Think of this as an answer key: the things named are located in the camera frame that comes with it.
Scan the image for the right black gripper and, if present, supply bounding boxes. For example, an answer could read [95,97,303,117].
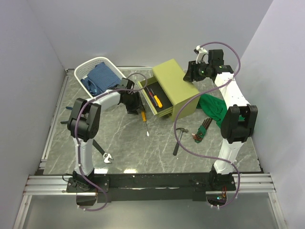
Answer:
[183,60,212,83]

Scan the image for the blue cloth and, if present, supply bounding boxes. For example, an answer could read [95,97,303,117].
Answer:
[81,62,121,96]

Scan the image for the black adjustable wrench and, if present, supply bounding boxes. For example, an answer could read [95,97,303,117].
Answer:
[92,140,113,164]

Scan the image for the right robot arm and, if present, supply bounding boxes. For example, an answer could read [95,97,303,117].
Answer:
[183,46,258,190]

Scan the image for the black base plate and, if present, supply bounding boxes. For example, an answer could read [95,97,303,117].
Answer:
[66,172,236,205]

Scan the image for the blue handled pliers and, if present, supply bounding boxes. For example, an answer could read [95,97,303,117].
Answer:
[60,106,73,125]

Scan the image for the small black yellow screwdriver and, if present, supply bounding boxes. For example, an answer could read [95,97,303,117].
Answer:
[150,89,163,108]

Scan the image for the green cloth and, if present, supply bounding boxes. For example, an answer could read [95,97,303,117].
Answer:
[196,93,246,131]

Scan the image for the white plastic basket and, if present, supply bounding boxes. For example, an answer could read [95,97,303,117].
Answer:
[74,57,126,98]

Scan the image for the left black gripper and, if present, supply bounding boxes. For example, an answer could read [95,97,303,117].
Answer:
[122,92,145,115]

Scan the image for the aluminium frame rail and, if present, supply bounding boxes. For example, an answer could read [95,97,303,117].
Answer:
[13,68,74,229]

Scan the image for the hex key set green holder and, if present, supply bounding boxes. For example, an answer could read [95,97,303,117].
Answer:
[192,118,213,143]

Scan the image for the orange yellow screwdriver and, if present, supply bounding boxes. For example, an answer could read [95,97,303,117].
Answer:
[141,111,149,136]

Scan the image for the red blue screwdriver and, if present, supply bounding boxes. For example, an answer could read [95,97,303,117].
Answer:
[146,87,153,99]

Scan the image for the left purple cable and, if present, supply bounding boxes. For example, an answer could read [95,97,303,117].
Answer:
[73,73,148,212]

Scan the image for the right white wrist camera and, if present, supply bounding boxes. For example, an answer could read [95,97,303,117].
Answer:
[193,45,208,64]

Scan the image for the olive green tool chest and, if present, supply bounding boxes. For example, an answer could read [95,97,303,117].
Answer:
[137,59,199,121]

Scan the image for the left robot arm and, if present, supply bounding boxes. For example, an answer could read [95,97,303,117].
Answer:
[67,78,144,192]

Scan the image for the black handled hammer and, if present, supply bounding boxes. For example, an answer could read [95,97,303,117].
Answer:
[173,127,188,156]

